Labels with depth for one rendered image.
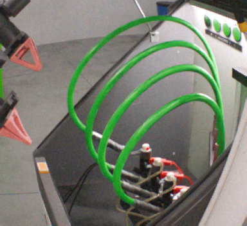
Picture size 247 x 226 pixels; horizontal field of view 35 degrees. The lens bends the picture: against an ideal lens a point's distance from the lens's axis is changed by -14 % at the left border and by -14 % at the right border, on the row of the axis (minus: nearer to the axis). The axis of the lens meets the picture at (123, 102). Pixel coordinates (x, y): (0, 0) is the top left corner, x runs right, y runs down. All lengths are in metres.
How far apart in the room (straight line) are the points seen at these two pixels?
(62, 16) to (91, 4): 0.59
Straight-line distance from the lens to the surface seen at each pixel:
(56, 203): 1.09
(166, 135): 1.43
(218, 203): 0.72
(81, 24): 7.70
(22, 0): 0.97
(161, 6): 7.15
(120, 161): 0.75
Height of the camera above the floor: 1.56
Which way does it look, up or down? 20 degrees down
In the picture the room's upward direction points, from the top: straight up
